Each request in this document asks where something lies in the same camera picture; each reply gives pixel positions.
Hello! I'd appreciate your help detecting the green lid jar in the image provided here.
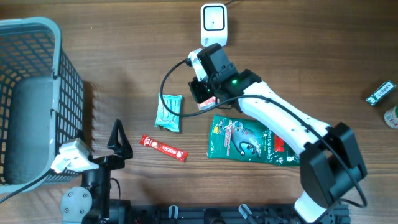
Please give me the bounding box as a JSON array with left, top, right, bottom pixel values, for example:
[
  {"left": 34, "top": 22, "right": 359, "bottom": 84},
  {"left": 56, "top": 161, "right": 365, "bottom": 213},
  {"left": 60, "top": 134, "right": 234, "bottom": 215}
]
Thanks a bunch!
[{"left": 384, "top": 105, "right": 398, "bottom": 129}]

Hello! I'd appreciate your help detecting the light green wipes packet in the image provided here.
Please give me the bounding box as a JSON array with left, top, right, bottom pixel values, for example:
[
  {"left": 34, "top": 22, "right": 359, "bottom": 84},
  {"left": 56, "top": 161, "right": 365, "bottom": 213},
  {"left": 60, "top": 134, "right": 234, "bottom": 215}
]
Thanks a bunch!
[{"left": 154, "top": 94, "right": 183, "bottom": 133}]

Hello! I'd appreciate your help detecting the black right camera cable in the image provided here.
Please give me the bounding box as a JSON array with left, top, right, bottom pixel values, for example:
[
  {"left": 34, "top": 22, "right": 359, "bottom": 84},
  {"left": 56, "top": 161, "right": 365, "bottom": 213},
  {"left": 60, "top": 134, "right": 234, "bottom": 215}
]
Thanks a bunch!
[{"left": 159, "top": 58, "right": 368, "bottom": 209}]

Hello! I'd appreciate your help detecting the grey plastic mesh basket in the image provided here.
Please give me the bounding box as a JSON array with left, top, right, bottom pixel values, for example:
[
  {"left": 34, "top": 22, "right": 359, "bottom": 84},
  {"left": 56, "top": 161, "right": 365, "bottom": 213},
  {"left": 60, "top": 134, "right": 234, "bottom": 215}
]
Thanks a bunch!
[{"left": 1, "top": 17, "right": 85, "bottom": 194}]

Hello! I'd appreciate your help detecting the green 3M gloves package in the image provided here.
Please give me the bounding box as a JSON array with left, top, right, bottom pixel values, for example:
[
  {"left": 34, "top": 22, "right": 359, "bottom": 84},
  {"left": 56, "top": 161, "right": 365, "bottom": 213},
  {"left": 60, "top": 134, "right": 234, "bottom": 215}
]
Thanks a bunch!
[{"left": 207, "top": 115, "right": 300, "bottom": 166}]

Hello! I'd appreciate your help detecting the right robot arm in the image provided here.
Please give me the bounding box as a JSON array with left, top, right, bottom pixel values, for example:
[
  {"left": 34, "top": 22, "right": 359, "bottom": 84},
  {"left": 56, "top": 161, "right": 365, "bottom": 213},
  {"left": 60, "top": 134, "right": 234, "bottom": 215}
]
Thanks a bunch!
[{"left": 185, "top": 44, "right": 367, "bottom": 223}]

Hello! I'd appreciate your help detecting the green white slim box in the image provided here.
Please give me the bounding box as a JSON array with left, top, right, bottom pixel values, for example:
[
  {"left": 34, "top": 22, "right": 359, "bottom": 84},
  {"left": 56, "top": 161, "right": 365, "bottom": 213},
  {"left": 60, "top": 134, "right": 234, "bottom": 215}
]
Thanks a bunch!
[{"left": 366, "top": 80, "right": 397, "bottom": 106}]

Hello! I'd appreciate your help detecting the white barcode scanner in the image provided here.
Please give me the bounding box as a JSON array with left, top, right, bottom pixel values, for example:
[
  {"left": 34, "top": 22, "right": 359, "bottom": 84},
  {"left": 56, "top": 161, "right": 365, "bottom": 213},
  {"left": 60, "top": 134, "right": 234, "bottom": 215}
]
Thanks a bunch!
[{"left": 200, "top": 3, "right": 228, "bottom": 47}]

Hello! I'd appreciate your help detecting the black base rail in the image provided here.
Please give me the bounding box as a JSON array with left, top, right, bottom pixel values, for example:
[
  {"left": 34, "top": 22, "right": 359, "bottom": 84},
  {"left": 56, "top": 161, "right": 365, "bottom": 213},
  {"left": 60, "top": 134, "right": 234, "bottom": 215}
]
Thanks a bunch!
[{"left": 73, "top": 202, "right": 351, "bottom": 224}]

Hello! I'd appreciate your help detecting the red white package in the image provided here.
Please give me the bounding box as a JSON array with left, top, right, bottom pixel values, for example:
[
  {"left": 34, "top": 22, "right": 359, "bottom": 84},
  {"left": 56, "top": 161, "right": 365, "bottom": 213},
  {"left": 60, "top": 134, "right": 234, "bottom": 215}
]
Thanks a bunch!
[{"left": 139, "top": 134, "right": 188, "bottom": 162}]

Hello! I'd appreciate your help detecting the red white small box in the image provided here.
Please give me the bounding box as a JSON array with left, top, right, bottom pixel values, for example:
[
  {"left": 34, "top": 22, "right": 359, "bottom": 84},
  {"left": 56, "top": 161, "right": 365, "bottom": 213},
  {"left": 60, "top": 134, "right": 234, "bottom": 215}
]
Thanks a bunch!
[{"left": 198, "top": 96, "right": 220, "bottom": 110}]

